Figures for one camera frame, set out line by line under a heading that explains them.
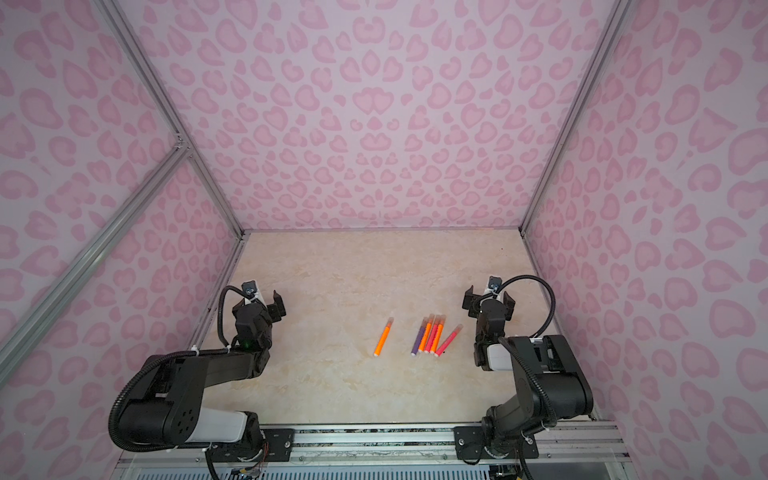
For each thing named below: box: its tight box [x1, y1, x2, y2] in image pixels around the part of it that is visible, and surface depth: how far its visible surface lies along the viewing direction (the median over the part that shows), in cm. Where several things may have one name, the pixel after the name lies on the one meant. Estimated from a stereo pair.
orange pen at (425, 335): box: [418, 316, 432, 353], surface depth 92 cm
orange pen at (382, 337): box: [373, 317, 394, 357], surface depth 93 cm
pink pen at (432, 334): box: [424, 315, 440, 353], surface depth 94 cm
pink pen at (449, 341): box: [434, 324, 464, 357], surface depth 92 cm
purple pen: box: [410, 317, 426, 356], surface depth 93 cm
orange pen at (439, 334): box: [430, 315, 446, 354], surface depth 94 cm
